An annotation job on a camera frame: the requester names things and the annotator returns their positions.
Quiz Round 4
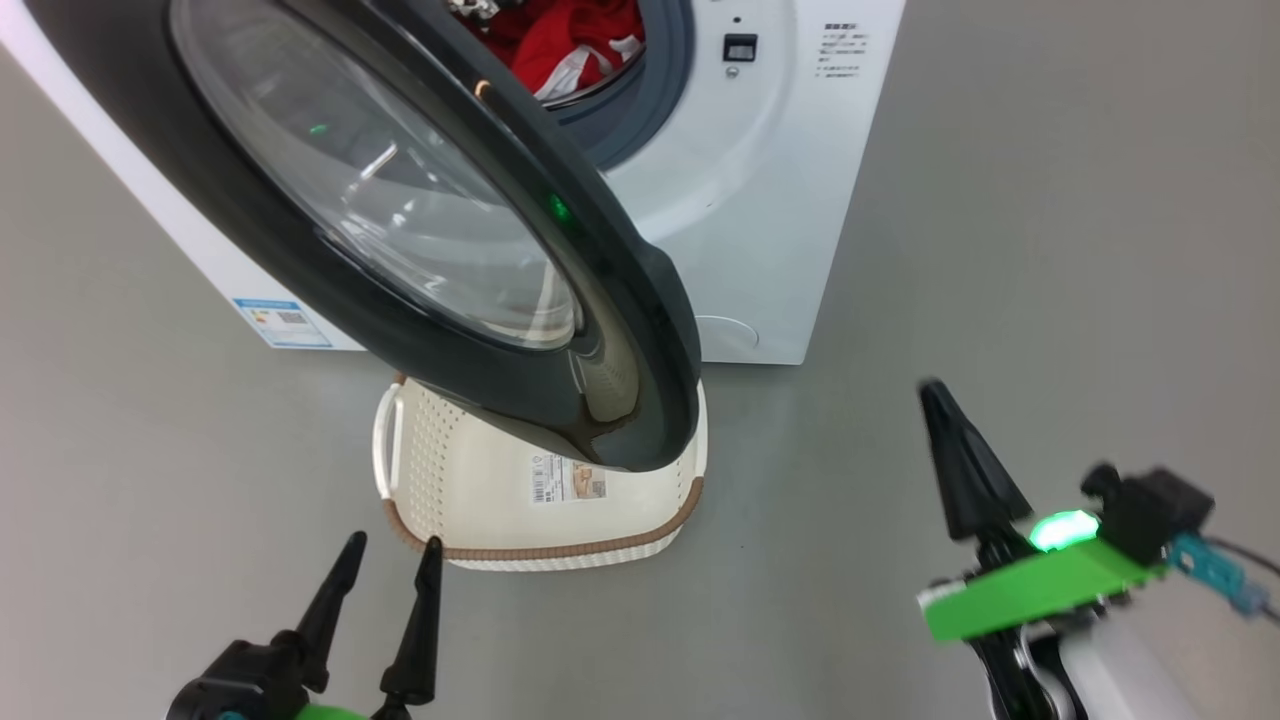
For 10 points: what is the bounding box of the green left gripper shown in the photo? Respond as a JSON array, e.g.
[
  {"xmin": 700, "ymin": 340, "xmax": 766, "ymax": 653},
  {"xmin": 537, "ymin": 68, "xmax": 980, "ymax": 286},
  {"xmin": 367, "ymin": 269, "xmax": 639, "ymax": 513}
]
[{"xmin": 272, "ymin": 531, "xmax": 444, "ymax": 720}]

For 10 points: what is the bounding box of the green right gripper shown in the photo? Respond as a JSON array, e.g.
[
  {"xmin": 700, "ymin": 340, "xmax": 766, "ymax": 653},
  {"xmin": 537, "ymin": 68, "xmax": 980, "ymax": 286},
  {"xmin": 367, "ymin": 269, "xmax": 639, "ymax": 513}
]
[{"xmin": 918, "ymin": 378, "xmax": 1166, "ymax": 720}]

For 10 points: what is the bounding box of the dark washing machine door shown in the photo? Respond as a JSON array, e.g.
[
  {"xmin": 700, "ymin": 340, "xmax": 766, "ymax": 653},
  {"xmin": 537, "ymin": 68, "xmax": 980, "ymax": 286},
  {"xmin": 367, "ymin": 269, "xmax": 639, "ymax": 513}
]
[{"xmin": 20, "ymin": 0, "xmax": 703, "ymax": 473}]

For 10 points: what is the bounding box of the red garment with white stripes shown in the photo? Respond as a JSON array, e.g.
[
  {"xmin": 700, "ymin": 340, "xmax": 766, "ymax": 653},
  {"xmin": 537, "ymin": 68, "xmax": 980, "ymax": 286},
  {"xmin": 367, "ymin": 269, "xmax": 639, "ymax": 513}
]
[{"xmin": 455, "ymin": 0, "xmax": 646, "ymax": 101}]

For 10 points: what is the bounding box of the cream basket with brown rim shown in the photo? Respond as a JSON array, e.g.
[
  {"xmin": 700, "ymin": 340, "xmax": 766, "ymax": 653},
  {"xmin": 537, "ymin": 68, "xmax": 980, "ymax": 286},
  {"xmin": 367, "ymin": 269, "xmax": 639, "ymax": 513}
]
[{"xmin": 372, "ymin": 375, "xmax": 709, "ymax": 573}]

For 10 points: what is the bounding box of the white barcode basket sticker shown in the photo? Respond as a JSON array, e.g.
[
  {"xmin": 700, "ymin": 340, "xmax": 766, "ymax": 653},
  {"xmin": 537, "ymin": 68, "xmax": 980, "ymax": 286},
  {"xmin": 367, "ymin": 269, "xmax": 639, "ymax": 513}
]
[{"xmin": 530, "ymin": 453, "xmax": 607, "ymax": 504}]

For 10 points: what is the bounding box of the white front-load washing machine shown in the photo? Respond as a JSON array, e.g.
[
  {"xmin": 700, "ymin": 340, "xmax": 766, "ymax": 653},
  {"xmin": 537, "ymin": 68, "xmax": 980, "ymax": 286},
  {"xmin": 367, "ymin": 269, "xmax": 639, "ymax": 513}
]
[{"xmin": 0, "ymin": 0, "xmax": 906, "ymax": 366}]

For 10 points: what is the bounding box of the grey rubber door gasket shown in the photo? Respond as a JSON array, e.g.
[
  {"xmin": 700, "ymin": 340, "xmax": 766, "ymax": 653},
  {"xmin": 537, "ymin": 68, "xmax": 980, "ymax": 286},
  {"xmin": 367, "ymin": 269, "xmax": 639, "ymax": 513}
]
[{"xmin": 545, "ymin": 0, "xmax": 697, "ymax": 172}]

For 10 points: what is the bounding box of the round white filter cover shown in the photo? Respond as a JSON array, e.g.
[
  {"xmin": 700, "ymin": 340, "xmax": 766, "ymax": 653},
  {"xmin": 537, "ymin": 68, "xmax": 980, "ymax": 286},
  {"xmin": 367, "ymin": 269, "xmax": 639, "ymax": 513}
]
[{"xmin": 695, "ymin": 315, "xmax": 760, "ymax": 364}]

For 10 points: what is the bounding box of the blue energy label sticker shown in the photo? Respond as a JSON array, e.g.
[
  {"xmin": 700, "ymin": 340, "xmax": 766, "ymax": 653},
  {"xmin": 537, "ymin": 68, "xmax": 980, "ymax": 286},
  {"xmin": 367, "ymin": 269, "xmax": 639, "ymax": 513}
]
[{"xmin": 232, "ymin": 297, "xmax": 334, "ymax": 350}]

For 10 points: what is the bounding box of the teal right cable connector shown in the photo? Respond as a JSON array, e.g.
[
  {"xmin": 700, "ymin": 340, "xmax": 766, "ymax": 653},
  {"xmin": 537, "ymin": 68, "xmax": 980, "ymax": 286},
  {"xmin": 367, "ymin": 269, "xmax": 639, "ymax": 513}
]
[{"xmin": 1168, "ymin": 533, "xmax": 1273, "ymax": 618}]

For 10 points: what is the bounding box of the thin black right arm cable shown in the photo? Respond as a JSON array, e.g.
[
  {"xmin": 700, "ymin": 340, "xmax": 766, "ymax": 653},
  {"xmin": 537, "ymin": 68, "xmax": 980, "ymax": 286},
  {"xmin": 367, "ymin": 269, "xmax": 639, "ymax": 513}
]
[{"xmin": 1205, "ymin": 537, "xmax": 1280, "ymax": 579}]

